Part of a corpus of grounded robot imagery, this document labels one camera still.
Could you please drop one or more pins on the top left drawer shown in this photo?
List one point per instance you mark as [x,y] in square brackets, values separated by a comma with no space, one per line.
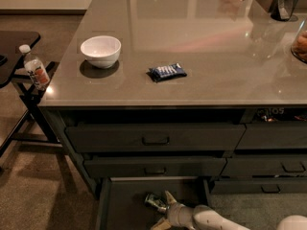
[154,137]

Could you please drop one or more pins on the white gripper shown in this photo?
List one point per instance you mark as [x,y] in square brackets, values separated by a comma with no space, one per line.
[176,213]

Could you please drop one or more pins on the green soda can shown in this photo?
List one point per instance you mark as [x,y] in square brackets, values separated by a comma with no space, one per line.
[157,202]

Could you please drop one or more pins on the top right drawer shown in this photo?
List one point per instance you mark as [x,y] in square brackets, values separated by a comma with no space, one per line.
[270,136]

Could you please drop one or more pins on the middle left drawer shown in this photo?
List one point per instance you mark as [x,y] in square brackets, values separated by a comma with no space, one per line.
[154,166]

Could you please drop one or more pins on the black side table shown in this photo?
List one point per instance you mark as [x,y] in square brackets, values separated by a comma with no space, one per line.
[30,96]

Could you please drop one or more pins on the clear water bottle orange label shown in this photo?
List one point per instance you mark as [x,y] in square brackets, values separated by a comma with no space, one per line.
[35,68]

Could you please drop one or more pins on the chip bag in drawer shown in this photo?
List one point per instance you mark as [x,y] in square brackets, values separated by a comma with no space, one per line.
[278,114]

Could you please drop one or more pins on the dark metal container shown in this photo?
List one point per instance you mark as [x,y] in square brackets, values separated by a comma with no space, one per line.
[282,10]

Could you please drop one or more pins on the white bowl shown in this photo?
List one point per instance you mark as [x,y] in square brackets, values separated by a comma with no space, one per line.
[101,51]

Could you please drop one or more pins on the bottom right drawer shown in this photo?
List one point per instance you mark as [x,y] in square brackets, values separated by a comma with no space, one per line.
[260,186]

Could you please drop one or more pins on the middle right drawer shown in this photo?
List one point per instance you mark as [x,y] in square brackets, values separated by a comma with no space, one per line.
[266,165]

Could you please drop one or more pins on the glass jar with snacks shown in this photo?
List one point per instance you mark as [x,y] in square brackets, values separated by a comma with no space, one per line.
[299,46]

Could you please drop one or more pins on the blue snack packet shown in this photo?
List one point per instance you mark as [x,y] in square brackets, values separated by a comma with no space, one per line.
[166,72]

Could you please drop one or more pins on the open bottom left drawer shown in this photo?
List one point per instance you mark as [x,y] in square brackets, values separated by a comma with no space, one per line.
[122,203]

